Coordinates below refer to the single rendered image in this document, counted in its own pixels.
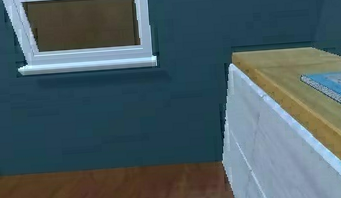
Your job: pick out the blue book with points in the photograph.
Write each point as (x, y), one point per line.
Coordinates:
(338, 85)

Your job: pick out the white framed window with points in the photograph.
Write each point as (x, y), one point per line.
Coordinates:
(88, 56)

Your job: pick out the white wood-topped chest of drawers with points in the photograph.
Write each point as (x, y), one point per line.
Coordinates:
(281, 139)

